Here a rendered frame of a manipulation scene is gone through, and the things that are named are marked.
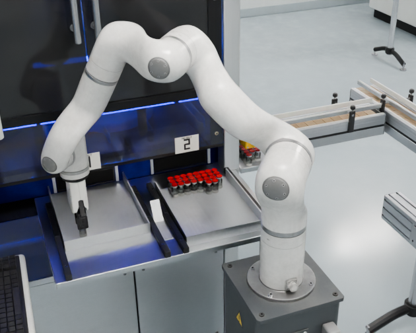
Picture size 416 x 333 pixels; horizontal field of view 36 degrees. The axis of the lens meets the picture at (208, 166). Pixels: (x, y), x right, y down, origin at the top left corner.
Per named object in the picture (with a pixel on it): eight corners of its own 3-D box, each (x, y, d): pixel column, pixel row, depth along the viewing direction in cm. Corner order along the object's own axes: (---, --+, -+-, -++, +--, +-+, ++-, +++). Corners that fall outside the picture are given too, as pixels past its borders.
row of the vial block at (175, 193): (171, 195, 212) (170, 183, 210) (220, 185, 218) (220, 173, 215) (172, 198, 211) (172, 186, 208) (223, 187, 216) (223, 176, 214)
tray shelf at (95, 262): (34, 202, 214) (34, 197, 213) (227, 164, 234) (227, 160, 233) (56, 289, 174) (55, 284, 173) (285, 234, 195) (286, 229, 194)
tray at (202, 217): (155, 191, 215) (154, 182, 214) (226, 176, 223) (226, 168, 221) (187, 246, 187) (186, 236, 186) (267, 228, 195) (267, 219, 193)
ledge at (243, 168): (226, 156, 240) (226, 152, 239) (257, 150, 244) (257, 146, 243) (240, 173, 229) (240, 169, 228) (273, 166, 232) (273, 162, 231)
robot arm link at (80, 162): (77, 176, 176) (94, 160, 183) (71, 132, 169) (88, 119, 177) (51, 171, 178) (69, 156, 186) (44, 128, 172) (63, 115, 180)
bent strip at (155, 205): (150, 216, 202) (149, 200, 199) (160, 214, 203) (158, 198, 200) (164, 240, 190) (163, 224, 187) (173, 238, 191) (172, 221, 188)
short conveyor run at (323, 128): (229, 166, 237) (229, 129, 229) (214, 148, 250) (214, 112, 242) (385, 135, 257) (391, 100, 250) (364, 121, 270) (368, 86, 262)
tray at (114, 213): (49, 195, 214) (47, 185, 212) (123, 180, 222) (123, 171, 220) (65, 251, 186) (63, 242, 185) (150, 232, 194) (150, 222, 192)
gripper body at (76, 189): (59, 166, 185) (63, 199, 191) (64, 182, 177) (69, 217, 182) (84, 162, 187) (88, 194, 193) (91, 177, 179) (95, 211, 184)
